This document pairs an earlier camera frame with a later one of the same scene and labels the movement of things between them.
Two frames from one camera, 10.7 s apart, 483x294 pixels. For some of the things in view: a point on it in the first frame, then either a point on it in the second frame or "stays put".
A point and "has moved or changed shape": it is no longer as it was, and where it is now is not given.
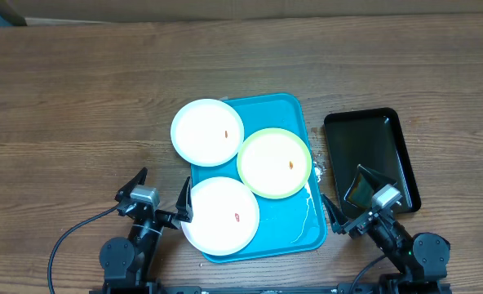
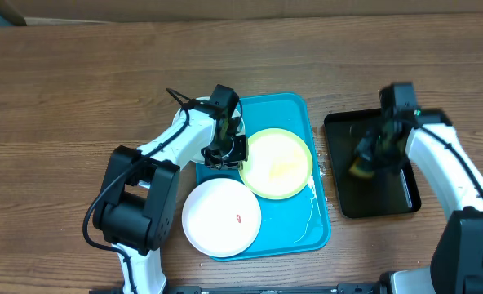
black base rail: [326, 289] stays put
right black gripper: [362, 224] → [365, 153]
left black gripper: [183, 211] → [234, 163]
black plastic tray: [374, 139] stays put
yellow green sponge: [361, 193] has moved or changed shape
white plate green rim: [274, 163] stays put
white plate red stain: [225, 216] stays put
